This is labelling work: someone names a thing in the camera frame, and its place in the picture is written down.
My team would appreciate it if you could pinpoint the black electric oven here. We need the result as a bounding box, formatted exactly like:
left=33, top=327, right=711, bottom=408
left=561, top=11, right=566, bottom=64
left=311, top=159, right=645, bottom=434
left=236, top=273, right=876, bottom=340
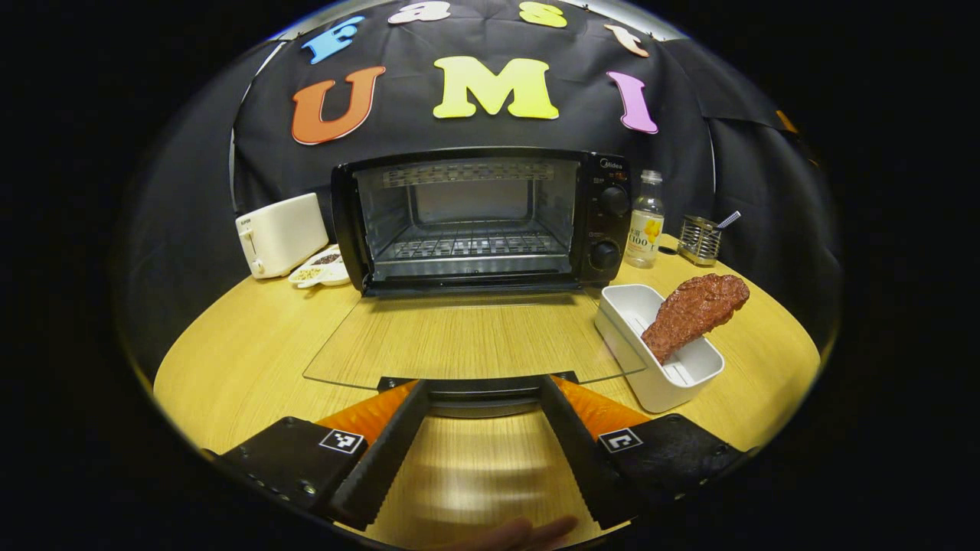
left=302, top=146, right=648, bottom=419

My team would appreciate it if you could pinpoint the brown meat piece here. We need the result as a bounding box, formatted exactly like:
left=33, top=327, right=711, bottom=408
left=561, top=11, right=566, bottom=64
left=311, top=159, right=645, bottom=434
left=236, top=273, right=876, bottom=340
left=641, top=272, right=751, bottom=366

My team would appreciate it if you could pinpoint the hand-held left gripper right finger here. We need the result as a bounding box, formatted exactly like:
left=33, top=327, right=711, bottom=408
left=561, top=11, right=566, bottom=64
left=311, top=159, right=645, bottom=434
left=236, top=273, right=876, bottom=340
left=539, top=374, right=748, bottom=531

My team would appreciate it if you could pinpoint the metal wire holder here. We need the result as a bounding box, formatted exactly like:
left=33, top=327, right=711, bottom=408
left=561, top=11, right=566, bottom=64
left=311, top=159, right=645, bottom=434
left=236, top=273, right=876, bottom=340
left=677, top=214, right=724, bottom=268

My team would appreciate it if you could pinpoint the white seasoning dish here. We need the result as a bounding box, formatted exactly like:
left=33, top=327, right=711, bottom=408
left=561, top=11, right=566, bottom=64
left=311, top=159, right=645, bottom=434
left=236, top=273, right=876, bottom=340
left=288, top=244, right=352, bottom=291

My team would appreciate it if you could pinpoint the white rectangular tray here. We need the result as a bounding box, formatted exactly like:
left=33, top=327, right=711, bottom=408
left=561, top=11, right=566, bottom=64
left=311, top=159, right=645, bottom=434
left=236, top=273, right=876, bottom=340
left=594, top=283, right=727, bottom=415

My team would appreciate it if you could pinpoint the clear glass bottle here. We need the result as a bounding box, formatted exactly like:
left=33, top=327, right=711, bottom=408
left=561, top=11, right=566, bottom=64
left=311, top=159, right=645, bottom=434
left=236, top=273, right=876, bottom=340
left=623, top=169, right=666, bottom=269

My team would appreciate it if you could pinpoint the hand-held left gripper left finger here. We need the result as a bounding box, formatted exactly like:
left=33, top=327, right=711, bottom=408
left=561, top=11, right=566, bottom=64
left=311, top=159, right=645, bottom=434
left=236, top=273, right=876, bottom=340
left=218, top=380, right=430, bottom=533

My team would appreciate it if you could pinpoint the white toaster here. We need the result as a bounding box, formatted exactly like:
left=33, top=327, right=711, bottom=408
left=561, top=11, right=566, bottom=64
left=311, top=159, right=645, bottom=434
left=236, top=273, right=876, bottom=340
left=235, top=192, right=330, bottom=280

